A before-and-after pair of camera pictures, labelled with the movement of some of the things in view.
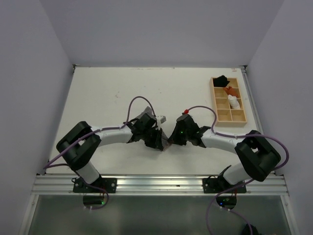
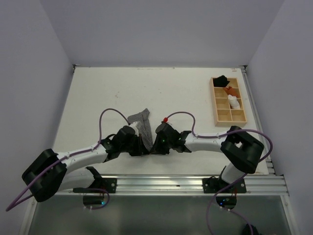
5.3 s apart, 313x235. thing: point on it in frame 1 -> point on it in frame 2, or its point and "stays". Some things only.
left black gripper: x=157 y=142 -> x=141 y=149
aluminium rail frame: x=156 y=184 stays
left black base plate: x=108 y=184 stays
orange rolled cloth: x=232 y=90 stays
